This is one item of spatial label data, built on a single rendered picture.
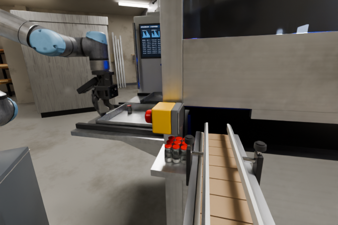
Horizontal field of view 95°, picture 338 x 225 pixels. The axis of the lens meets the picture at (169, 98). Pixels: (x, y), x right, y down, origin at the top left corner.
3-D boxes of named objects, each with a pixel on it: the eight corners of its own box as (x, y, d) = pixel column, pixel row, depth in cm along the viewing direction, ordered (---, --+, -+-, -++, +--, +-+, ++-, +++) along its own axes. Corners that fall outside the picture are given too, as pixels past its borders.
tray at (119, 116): (183, 112, 83) (183, 105, 82) (174, 134, 59) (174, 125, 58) (125, 109, 91) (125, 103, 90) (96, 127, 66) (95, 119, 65)
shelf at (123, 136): (197, 98, 119) (197, 96, 119) (187, 147, 53) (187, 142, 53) (140, 96, 130) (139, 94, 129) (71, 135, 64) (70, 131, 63)
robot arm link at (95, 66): (85, 61, 62) (98, 60, 70) (86, 72, 63) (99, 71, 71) (101, 60, 60) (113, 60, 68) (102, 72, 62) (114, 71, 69)
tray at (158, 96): (197, 97, 114) (197, 93, 113) (195, 108, 89) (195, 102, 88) (153, 96, 122) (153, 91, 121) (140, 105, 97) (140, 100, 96)
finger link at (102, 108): (108, 121, 67) (106, 100, 65) (96, 120, 69) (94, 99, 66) (112, 118, 70) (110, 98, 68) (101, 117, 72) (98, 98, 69)
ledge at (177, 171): (205, 153, 50) (205, 147, 49) (205, 184, 37) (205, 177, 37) (163, 148, 53) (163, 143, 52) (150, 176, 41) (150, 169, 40)
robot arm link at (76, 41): (42, 33, 53) (76, 33, 55) (59, 37, 64) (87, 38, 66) (47, 57, 55) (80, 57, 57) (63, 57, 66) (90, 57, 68)
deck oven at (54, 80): (114, 98, 492) (107, 27, 442) (117, 109, 380) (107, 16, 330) (54, 104, 435) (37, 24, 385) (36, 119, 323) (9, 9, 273)
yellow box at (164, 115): (181, 124, 48) (181, 102, 46) (177, 135, 41) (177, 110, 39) (158, 123, 49) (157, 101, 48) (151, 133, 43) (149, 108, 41)
